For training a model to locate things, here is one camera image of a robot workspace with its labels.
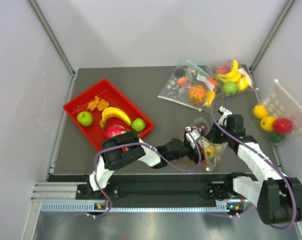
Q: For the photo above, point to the dark green avocado toy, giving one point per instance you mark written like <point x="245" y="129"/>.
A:
<point x="276" y="138"/>

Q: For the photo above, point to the orange tomato toy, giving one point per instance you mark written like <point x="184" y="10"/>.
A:
<point x="213" y="82"/>

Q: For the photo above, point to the zip bag with blue zipper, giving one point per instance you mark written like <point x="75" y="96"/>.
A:
<point x="198" y="76"/>

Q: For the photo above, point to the red apple in dotted bag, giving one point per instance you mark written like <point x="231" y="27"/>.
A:
<point x="282" y="125"/>

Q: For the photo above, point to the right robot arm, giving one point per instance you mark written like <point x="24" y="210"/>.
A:
<point x="277" y="197"/>

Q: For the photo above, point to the dotted zip bag with lemons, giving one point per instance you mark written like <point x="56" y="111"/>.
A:
<point x="281" y="104"/>

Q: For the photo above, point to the yellow orange with green stem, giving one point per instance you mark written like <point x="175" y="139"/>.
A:
<point x="266" y="123"/>

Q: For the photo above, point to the pink dragon fruit toy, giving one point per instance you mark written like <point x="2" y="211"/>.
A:
<point x="115" y="130"/>

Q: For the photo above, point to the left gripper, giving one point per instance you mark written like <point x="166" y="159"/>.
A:
<point x="192" y="155"/>

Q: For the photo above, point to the aluminium corner post right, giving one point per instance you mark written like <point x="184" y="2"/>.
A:
<point x="272" y="33"/>

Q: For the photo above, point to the zip bag with red zipper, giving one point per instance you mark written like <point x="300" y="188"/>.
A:
<point x="209" y="164"/>

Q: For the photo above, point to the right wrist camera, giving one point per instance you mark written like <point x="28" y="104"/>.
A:
<point x="224" y="114"/>

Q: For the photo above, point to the yellow banana bunch in bag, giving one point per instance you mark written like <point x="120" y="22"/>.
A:
<point x="234" y="75"/>

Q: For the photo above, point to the red plastic tray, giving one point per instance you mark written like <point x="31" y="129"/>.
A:
<point x="104" y="90"/>

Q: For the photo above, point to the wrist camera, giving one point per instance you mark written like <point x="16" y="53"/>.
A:
<point x="192" y="136"/>
<point x="224" y="114"/>

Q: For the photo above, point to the dark red plum toy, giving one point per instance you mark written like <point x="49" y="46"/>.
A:
<point x="201" y="127"/>

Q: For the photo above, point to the orange pineapple toy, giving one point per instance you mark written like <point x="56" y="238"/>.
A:
<point x="196" y="95"/>

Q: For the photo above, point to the dotted flat zip bag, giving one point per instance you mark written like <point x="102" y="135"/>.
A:
<point x="171" y="91"/>

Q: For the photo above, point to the banana bunch in tray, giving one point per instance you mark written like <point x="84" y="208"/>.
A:
<point x="114" y="112"/>

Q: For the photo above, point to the yellow lemon left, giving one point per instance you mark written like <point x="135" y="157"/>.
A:
<point x="260" y="112"/>

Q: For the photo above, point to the green apple in banana bag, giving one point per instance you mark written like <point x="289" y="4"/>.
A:
<point x="230" y="88"/>

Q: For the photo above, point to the yellow lemon in banana bag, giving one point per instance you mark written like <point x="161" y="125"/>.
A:
<point x="243" y="84"/>

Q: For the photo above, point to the red peach toy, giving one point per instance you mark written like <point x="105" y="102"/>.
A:
<point x="224" y="69"/>

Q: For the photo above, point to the green apple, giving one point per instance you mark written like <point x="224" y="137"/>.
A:
<point x="85" y="118"/>
<point x="230" y="88"/>

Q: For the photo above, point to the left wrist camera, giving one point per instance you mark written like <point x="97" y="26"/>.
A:
<point x="192" y="136"/>

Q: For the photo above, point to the yellow star fruit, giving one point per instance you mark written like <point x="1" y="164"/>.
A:
<point x="210" y="151"/>

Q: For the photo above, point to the orange mandarin cluster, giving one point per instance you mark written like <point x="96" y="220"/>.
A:
<point x="97" y="104"/>

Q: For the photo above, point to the white slotted cable duct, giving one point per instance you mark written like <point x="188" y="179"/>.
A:
<point x="99" y="207"/>

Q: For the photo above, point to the yellow mango in blue-zip bag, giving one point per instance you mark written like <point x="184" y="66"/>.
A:
<point x="210" y="95"/>

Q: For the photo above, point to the aluminium corner post left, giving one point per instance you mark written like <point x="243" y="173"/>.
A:
<point x="51" y="35"/>

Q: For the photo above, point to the orange persimmon toy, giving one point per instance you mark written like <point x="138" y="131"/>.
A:
<point x="182" y="81"/>

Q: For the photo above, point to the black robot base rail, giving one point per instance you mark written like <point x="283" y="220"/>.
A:
<point x="165" y="190"/>

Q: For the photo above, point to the aluminium corner post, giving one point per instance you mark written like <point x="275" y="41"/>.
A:
<point x="51" y="35"/>
<point x="272" y="33"/>

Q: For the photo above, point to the zip bag with bananas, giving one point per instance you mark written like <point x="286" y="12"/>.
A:
<point x="212" y="70"/>

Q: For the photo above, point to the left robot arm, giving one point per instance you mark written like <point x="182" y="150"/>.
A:
<point x="124" y="149"/>

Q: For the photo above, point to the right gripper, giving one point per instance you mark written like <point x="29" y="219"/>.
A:
<point x="212" y="135"/>

